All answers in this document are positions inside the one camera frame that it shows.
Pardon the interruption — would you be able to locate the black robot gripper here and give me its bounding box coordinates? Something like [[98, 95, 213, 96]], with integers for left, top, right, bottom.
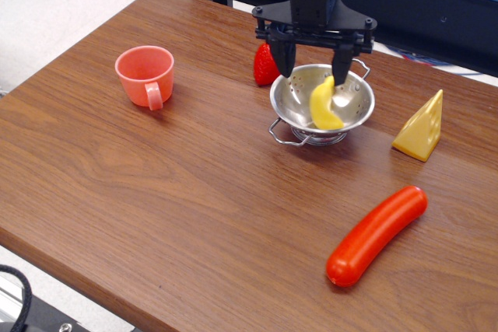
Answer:
[[252, 0, 377, 86]]

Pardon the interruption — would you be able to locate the yellow plastic banana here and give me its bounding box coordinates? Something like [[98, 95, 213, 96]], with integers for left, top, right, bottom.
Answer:
[[309, 75, 344, 130]]

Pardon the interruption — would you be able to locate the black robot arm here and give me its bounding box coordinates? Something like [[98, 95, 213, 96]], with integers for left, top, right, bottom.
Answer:
[[216, 0, 377, 85]]

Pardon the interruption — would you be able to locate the small steel colander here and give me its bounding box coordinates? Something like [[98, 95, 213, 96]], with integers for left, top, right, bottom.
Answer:
[[268, 58, 375, 147]]

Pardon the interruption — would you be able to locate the red plastic strawberry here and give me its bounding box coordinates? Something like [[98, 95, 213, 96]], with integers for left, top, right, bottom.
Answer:
[[253, 43, 280, 86]]

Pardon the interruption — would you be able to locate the yellow plastic cheese wedge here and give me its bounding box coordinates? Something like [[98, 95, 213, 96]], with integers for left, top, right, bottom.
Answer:
[[391, 89, 444, 162]]

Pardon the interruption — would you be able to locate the pink plastic cup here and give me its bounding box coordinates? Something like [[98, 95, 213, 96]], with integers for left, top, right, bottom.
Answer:
[[114, 45, 174, 110]]

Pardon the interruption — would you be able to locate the red plastic sausage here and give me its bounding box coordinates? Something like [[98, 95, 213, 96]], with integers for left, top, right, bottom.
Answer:
[[326, 186, 428, 287]]

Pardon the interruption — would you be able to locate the black base with screw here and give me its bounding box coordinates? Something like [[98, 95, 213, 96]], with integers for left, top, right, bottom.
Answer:
[[1, 278, 136, 331]]

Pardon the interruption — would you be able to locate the dark blue metal frame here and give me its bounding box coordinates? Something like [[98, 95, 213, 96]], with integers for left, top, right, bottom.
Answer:
[[211, 0, 497, 75]]

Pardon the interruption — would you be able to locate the black braided cable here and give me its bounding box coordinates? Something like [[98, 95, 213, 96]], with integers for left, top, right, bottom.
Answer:
[[0, 264, 33, 332]]

